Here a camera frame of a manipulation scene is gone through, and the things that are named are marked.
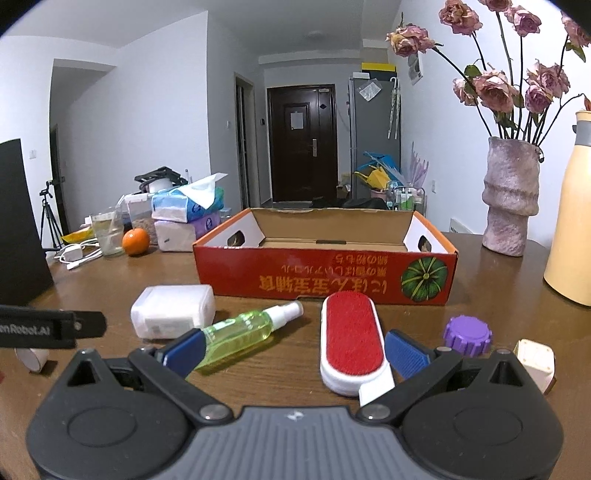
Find green spray bottle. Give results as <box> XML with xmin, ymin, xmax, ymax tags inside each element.
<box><xmin>197</xmin><ymin>301</ymin><xmax>304</xmax><ymax>369</ymax></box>

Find white red lint brush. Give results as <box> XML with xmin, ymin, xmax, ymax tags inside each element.
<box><xmin>320</xmin><ymin>291</ymin><xmax>394</xmax><ymax>407</ymax></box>

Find black device on container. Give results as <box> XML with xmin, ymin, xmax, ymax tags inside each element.
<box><xmin>134</xmin><ymin>166</ymin><xmax>188</xmax><ymax>193</ymax></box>

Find clear food container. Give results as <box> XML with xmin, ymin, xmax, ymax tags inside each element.
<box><xmin>120</xmin><ymin>193</ymin><xmax>157</xmax><ymax>246</ymax></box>

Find blue tissue pack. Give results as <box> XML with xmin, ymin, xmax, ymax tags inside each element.
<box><xmin>151</xmin><ymin>173</ymin><xmax>228</xmax><ymax>223</ymax></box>

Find white charger with cable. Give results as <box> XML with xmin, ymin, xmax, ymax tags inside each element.
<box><xmin>54</xmin><ymin>242</ymin><xmax>102</xmax><ymax>271</ymax></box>

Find wire storage cart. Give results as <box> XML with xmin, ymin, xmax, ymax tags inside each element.
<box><xmin>386</xmin><ymin>181</ymin><xmax>427</xmax><ymax>214</ymax></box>

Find pink ceramic vase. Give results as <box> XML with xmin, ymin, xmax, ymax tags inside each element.
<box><xmin>482</xmin><ymin>137</ymin><xmax>542</xmax><ymax>257</ymax></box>

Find small pink white cube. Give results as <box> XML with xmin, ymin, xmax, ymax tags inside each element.
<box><xmin>513</xmin><ymin>339</ymin><xmax>556</xmax><ymax>394</ymax></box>

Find white board on wall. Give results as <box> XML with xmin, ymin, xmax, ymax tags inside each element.
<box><xmin>449</xmin><ymin>217</ymin><xmax>473</xmax><ymax>234</ymax></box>

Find camera tripod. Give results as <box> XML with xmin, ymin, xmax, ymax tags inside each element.
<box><xmin>39</xmin><ymin>181</ymin><xmax>63</xmax><ymax>252</ymax></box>

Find grey refrigerator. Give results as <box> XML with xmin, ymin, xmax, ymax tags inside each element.
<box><xmin>349</xmin><ymin>71</ymin><xmax>402</xmax><ymax>199</ymax></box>

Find dried pink roses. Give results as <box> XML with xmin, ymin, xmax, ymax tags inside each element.
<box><xmin>386</xmin><ymin>0</ymin><xmax>591</xmax><ymax>148</ymax></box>

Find white plastic box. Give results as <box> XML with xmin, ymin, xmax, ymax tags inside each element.
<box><xmin>130</xmin><ymin>285</ymin><xmax>216</xmax><ymax>340</ymax></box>

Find dark entrance door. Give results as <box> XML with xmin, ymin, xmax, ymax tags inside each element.
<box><xmin>267</xmin><ymin>84</ymin><xmax>338</xmax><ymax>203</ymax></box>

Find clear glass cup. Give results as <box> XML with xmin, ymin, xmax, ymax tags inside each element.
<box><xmin>91</xmin><ymin>209</ymin><xmax>124</xmax><ymax>257</ymax></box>

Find purple gear lid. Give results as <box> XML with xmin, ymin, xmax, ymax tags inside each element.
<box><xmin>443</xmin><ymin>315</ymin><xmax>493</xmax><ymax>357</ymax></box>

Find orange fruit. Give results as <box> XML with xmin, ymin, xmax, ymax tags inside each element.
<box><xmin>121</xmin><ymin>228</ymin><xmax>150</xmax><ymax>257</ymax></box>

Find black cloth covered chair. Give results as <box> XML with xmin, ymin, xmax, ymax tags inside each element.
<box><xmin>311</xmin><ymin>197</ymin><xmax>388</xmax><ymax>210</ymax></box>

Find white tape roll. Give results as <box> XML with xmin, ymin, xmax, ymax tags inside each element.
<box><xmin>14</xmin><ymin>348</ymin><xmax>49</xmax><ymax>373</ymax></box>

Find yellow thermos jug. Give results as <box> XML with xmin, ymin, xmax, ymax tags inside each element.
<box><xmin>544</xmin><ymin>111</ymin><xmax>590</xmax><ymax>307</ymax></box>

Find yellow blue bags pile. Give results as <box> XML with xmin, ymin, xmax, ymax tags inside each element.
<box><xmin>353</xmin><ymin>151</ymin><xmax>406</xmax><ymax>190</ymax></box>

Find purple tissue pack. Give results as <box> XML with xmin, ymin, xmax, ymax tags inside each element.
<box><xmin>154</xmin><ymin>212</ymin><xmax>221</xmax><ymax>252</ymax></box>

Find black paper bag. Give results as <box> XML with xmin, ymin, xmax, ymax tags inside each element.
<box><xmin>0</xmin><ymin>139</ymin><xmax>53</xmax><ymax>306</ymax></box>

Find red cardboard box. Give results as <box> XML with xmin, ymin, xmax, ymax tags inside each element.
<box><xmin>192</xmin><ymin>208</ymin><xmax>458</xmax><ymax>306</ymax></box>

